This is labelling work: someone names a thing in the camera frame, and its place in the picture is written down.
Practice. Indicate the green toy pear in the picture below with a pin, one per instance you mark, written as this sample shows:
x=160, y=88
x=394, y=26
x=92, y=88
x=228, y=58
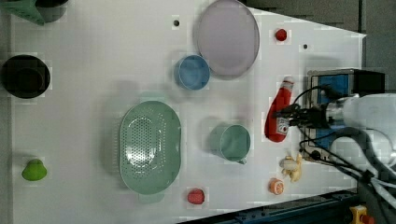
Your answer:
x=34, y=170

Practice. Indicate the large black cup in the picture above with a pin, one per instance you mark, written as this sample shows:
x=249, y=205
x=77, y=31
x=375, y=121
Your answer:
x=51, y=10

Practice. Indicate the mint green mug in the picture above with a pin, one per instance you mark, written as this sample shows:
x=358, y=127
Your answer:
x=230, y=142

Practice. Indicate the red plush ketchup bottle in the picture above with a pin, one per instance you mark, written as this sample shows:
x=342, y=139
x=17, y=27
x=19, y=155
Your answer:
x=276, y=127

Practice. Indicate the toy strawberry near plate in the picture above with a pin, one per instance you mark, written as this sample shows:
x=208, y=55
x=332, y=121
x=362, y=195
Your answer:
x=281, y=35

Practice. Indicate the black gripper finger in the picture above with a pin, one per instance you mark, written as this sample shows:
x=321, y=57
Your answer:
x=288, y=110
x=287, y=121

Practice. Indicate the blue bowl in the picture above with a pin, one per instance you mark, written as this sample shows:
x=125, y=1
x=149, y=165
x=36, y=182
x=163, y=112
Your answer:
x=192, y=73

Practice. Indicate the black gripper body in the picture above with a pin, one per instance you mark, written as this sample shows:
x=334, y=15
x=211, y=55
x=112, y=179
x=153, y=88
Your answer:
x=313, y=117

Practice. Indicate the toy orange half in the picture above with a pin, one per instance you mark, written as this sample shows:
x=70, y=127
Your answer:
x=276, y=186

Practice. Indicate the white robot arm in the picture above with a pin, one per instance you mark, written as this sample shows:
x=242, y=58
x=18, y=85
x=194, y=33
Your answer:
x=363, y=146

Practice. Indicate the toy strawberry near edge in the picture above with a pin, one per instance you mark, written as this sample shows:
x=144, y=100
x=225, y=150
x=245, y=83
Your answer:
x=196, y=196

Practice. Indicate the pale pink round plate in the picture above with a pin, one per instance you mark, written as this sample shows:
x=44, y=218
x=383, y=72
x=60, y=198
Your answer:
x=228, y=37

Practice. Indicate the small black cup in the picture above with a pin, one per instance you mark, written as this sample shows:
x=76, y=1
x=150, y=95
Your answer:
x=25, y=76

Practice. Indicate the peeled toy banana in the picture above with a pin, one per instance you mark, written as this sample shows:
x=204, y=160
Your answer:
x=292, y=167

